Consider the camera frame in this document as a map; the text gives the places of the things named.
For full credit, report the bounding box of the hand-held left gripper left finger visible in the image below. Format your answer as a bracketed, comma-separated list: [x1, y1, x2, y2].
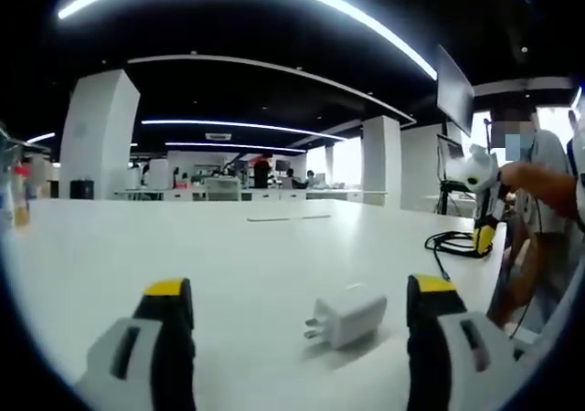
[75, 278, 197, 411]

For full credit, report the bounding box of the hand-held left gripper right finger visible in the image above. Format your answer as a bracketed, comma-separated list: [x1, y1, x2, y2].
[405, 273, 525, 411]

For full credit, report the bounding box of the black Type-C cable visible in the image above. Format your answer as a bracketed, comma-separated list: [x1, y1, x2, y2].
[423, 228, 484, 282]

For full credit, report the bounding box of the white charger adapter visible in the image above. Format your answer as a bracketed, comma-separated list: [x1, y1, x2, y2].
[303, 287, 388, 351]

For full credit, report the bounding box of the white desk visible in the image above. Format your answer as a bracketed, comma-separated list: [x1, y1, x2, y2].
[0, 197, 509, 411]

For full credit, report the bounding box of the white flat desk cover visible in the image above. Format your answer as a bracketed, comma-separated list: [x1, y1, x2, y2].
[246, 213, 332, 223]

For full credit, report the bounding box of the laptop on stand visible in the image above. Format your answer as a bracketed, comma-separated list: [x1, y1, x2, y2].
[436, 132, 466, 184]

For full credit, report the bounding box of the person's own body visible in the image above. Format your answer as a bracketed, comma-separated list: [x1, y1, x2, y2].
[484, 108, 585, 342]

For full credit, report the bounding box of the hanging dark monitor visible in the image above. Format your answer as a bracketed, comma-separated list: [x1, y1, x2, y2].
[435, 44, 476, 137]

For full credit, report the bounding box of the narrow white pillar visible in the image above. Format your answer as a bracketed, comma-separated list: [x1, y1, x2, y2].
[360, 114, 403, 209]

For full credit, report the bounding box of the black bin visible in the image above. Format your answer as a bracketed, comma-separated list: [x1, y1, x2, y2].
[69, 178, 95, 200]

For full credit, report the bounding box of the red-capped bottle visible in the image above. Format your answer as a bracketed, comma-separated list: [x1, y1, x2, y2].
[10, 163, 32, 228]

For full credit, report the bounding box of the wide white pillar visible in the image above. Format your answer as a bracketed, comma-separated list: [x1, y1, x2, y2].
[58, 68, 141, 200]

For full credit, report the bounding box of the straight ceiling light strip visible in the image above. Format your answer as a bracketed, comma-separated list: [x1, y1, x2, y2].
[141, 118, 346, 142]

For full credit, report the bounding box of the black standing desk frame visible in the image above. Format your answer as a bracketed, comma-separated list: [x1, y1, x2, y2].
[432, 180, 479, 216]

